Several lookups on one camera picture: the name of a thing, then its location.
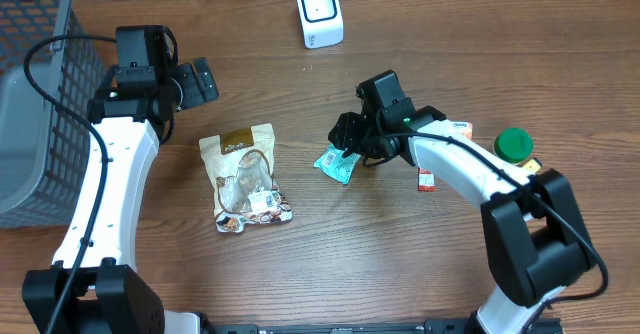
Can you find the teal Kleenex tissue pack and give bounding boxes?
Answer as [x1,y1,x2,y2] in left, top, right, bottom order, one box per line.
[314,144,361,185]

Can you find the red snack stick packet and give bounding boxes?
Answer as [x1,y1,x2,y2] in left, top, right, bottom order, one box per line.
[418,168,436,192]

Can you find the brown snack pouch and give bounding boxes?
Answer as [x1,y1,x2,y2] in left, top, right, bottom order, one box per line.
[199,123,293,234]

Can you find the orange Kleenex tissue box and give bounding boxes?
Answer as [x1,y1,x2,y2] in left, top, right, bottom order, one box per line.
[450,121,473,140]

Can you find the green lid jar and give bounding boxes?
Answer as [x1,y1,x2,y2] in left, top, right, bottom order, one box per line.
[493,127,534,164]

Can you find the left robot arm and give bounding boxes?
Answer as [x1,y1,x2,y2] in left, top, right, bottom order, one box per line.
[22,25,219,334]

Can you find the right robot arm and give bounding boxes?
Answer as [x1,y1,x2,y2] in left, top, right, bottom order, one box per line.
[328,70,606,333]

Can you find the white barcode scanner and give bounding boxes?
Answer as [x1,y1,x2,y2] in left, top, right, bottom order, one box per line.
[296,0,344,49]

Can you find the grey plastic mesh basket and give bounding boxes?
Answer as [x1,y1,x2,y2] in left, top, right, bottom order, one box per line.
[1,0,106,228]

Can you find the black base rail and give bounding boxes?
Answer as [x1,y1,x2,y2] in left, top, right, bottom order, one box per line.
[205,319,474,334]

